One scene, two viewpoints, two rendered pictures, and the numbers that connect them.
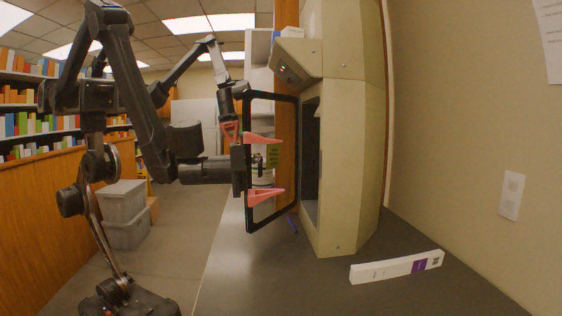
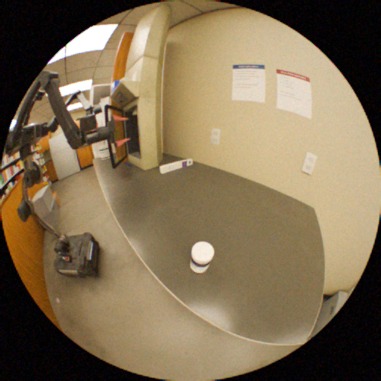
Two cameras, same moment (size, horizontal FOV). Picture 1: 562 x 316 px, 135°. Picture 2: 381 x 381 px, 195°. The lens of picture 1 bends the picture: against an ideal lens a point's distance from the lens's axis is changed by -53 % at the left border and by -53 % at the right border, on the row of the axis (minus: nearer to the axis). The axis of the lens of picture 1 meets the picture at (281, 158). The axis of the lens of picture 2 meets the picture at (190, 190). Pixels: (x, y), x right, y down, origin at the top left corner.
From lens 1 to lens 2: 0.20 m
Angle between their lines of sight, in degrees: 47
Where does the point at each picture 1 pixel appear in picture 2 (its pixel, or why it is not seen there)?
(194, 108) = (60, 139)
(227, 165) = (107, 130)
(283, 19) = (116, 76)
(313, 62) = (135, 90)
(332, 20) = (145, 74)
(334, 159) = (144, 128)
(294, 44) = (128, 83)
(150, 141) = (71, 128)
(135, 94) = (63, 108)
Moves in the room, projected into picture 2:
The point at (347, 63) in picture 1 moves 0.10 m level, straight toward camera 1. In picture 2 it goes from (149, 91) to (152, 85)
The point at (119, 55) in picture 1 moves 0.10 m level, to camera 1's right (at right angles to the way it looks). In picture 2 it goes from (55, 92) to (76, 84)
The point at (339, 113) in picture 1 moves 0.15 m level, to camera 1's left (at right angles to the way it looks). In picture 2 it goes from (145, 110) to (120, 111)
